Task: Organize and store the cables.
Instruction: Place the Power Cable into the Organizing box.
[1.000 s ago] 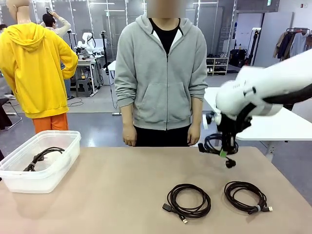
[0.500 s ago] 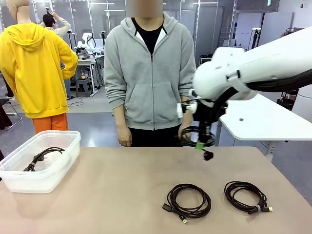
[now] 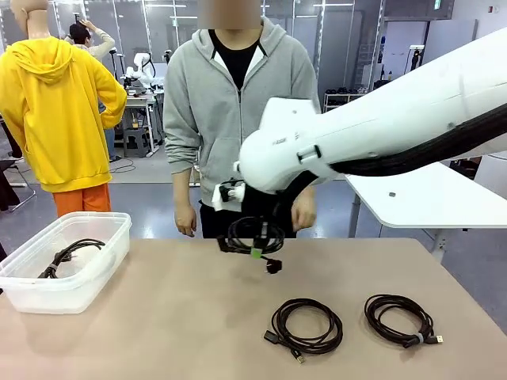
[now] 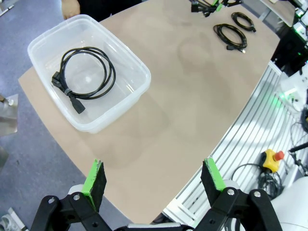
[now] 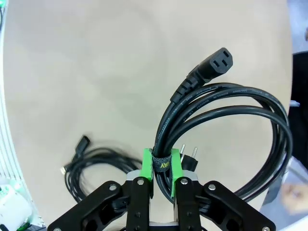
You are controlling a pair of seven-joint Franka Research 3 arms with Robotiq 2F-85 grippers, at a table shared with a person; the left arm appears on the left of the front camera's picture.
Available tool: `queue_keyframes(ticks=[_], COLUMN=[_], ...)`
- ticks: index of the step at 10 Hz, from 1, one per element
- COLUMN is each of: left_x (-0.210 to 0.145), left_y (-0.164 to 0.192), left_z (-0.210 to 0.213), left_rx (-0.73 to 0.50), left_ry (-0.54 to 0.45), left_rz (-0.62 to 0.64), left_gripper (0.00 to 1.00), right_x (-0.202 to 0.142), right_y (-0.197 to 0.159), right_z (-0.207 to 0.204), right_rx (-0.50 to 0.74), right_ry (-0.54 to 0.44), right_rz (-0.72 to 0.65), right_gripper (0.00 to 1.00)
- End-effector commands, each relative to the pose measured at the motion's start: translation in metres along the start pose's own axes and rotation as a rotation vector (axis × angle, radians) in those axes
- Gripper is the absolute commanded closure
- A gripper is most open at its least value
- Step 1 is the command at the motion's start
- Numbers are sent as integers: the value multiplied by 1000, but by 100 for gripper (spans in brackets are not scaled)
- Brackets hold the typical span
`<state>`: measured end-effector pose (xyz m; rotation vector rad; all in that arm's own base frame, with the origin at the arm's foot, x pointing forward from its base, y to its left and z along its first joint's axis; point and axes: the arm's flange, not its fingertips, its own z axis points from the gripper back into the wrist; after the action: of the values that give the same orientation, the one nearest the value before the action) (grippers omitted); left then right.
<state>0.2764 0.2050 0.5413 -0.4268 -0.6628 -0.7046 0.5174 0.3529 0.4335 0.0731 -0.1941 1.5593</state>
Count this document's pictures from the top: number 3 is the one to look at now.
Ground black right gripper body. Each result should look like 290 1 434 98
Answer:
240 188 279 220

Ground black USB cable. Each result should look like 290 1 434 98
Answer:
263 298 344 365
216 216 286 275
364 293 444 350
37 237 107 280

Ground person's right forearm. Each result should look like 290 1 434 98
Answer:
173 170 195 209

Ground person's left hand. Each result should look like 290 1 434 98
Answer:
291 193 318 230

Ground person's right hand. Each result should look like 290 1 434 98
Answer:
173 203 198 238

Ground person in grey hoodie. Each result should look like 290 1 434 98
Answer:
162 15 322 239

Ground shoe rack with shoes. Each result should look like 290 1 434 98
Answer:
323 89 369 108

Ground grey step stool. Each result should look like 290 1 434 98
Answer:
122 127 151 158

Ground metal background workbench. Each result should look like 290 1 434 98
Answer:
103 89 164 156

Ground clear plastic storage container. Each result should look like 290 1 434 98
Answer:
0 211 133 315

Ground white curved-edge table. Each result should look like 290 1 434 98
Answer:
344 160 507 230

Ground black bags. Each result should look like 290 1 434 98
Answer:
374 69 397 90

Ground mannequin in yellow hoodie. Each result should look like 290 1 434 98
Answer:
0 0 128 219

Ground background person in beige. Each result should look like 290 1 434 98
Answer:
65 18 124 163

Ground white partition panel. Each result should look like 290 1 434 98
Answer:
419 18 478 64

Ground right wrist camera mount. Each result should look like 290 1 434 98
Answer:
212 178 246 211

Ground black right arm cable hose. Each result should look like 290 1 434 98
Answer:
271 101 507 222

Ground black pole with white camera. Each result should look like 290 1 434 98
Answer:
403 44 425 74

